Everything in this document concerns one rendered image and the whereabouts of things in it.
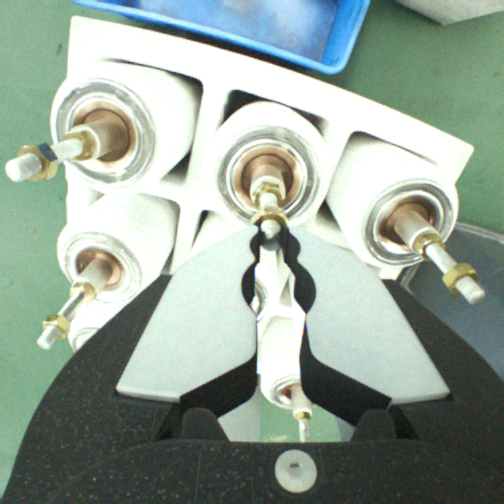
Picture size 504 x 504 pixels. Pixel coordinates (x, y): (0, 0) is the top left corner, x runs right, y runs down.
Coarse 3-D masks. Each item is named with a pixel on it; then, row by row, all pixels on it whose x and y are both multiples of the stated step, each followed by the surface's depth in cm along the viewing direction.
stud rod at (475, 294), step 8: (432, 248) 18; (440, 248) 18; (432, 256) 18; (440, 256) 17; (448, 256) 17; (440, 264) 17; (448, 264) 16; (456, 264) 16; (464, 280) 15; (472, 280) 14; (464, 288) 14; (472, 288) 14; (480, 288) 14; (464, 296) 14; (472, 296) 14; (480, 296) 14
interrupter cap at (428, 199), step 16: (384, 192) 20; (400, 192) 20; (416, 192) 20; (432, 192) 20; (368, 208) 21; (384, 208) 21; (400, 208) 21; (416, 208) 21; (432, 208) 21; (448, 208) 21; (368, 224) 21; (384, 224) 22; (432, 224) 21; (448, 224) 21; (368, 240) 22; (384, 240) 22; (400, 240) 23; (384, 256) 23; (400, 256) 23; (416, 256) 23
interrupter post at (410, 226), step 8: (400, 216) 21; (408, 216) 21; (416, 216) 20; (400, 224) 21; (408, 224) 20; (416, 224) 19; (424, 224) 19; (400, 232) 21; (408, 232) 20; (416, 232) 19; (424, 232) 19; (432, 232) 19; (408, 240) 20; (416, 240) 19
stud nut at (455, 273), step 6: (462, 264) 15; (468, 264) 15; (450, 270) 15; (456, 270) 15; (462, 270) 15; (468, 270) 15; (474, 270) 15; (444, 276) 16; (450, 276) 15; (456, 276) 15; (462, 276) 15; (468, 276) 15; (474, 276) 15; (444, 282) 16; (450, 282) 15; (456, 282) 15; (450, 288) 15; (456, 288) 15; (456, 294) 15
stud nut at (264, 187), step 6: (258, 186) 17; (264, 186) 16; (270, 186) 16; (276, 186) 16; (258, 192) 16; (264, 192) 16; (270, 192) 17; (276, 192) 16; (258, 198) 17; (282, 198) 17; (258, 204) 17; (282, 204) 17
